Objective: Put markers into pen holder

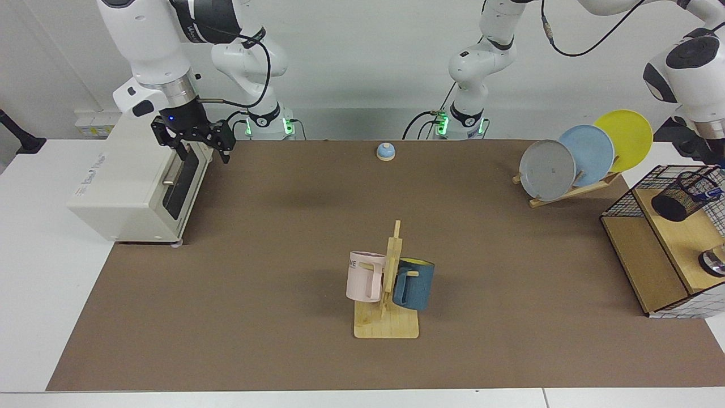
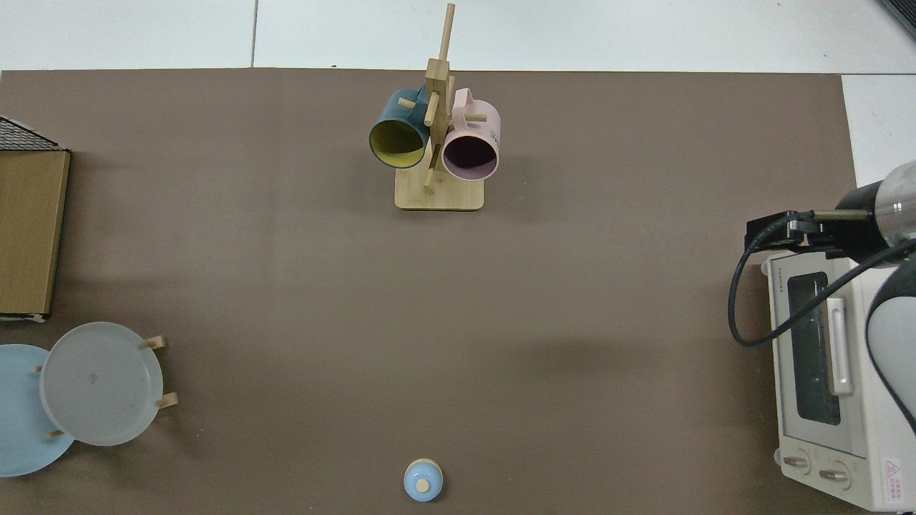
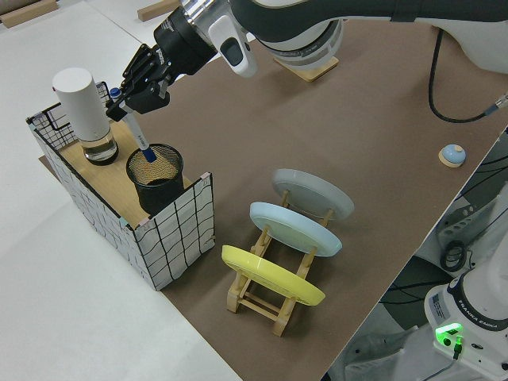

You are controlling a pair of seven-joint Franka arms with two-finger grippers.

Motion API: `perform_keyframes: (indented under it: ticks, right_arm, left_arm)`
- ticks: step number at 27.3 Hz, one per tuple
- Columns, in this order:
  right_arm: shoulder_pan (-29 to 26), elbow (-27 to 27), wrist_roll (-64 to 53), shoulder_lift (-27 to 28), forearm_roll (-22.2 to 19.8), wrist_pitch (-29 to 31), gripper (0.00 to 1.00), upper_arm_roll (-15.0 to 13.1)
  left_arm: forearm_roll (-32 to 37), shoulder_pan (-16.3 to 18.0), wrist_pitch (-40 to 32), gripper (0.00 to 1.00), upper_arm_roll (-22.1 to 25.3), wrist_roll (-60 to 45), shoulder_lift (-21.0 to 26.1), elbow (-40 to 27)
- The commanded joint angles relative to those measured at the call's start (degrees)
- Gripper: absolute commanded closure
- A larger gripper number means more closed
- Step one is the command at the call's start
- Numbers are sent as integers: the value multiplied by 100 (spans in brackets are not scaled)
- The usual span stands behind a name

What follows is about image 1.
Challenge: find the wooden cup stand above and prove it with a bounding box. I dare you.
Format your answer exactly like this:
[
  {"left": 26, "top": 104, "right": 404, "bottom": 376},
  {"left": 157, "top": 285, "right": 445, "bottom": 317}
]
[{"left": 354, "top": 220, "right": 420, "bottom": 339}]

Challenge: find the light blue plate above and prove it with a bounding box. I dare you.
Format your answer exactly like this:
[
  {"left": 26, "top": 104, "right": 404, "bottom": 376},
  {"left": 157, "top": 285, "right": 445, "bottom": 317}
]
[{"left": 558, "top": 125, "right": 615, "bottom": 188}]

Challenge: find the dark blue cup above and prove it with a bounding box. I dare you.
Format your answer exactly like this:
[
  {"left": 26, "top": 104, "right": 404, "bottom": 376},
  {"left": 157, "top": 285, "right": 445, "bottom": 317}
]
[{"left": 392, "top": 258, "right": 436, "bottom": 311}]

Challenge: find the black equipment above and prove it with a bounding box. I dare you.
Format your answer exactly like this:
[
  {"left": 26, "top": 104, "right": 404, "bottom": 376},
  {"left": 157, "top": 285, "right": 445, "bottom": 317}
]
[{"left": 663, "top": 116, "right": 706, "bottom": 162}]

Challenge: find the glass lid with black rim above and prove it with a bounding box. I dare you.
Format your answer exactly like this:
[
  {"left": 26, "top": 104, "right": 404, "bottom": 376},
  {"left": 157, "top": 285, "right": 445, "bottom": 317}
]
[{"left": 698, "top": 245, "right": 725, "bottom": 278}]

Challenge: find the yellow plate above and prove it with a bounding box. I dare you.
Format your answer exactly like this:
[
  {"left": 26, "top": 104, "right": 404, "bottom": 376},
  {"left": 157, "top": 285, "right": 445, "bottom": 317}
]
[{"left": 594, "top": 109, "right": 654, "bottom": 173}]

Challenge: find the black mesh pen holder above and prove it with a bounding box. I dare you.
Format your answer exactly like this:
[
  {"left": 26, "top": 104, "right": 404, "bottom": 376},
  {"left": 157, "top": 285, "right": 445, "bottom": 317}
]
[{"left": 651, "top": 170, "right": 721, "bottom": 222}]

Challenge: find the wire basket with wooden floor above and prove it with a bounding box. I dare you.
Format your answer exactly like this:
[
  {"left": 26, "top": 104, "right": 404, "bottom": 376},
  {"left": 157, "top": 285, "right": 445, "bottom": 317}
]
[{"left": 600, "top": 164, "right": 725, "bottom": 319}]

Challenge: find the pale toaster oven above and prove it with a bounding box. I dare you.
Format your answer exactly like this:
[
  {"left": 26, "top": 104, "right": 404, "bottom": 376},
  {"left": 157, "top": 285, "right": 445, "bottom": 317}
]
[{"left": 67, "top": 108, "right": 215, "bottom": 247}]

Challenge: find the brown table cloth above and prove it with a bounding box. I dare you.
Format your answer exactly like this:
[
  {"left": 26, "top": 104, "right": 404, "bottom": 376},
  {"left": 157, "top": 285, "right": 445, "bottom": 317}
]
[{"left": 46, "top": 139, "right": 725, "bottom": 392}]

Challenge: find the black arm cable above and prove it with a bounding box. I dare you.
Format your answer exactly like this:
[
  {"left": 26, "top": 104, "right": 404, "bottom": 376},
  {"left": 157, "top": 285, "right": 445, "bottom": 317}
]
[
  {"left": 541, "top": 0, "right": 649, "bottom": 57},
  {"left": 198, "top": 31, "right": 272, "bottom": 111}
]

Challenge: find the wooden plate rack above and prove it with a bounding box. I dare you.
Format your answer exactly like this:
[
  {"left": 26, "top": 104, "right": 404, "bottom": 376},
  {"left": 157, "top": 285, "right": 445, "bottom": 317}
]
[{"left": 513, "top": 170, "right": 622, "bottom": 209}]

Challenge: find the grey plate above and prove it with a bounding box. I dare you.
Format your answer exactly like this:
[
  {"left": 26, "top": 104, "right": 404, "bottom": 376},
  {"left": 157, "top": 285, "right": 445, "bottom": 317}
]
[{"left": 519, "top": 140, "right": 577, "bottom": 202}]

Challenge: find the pink cup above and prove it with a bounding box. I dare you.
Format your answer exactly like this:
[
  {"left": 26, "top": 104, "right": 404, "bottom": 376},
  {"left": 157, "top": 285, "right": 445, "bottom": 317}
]
[{"left": 346, "top": 251, "right": 387, "bottom": 303}]

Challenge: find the black base cable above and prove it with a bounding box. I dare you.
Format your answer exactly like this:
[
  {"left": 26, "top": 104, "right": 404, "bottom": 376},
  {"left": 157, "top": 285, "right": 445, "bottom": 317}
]
[{"left": 402, "top": 82, "right": 457, "bottom": 141}]

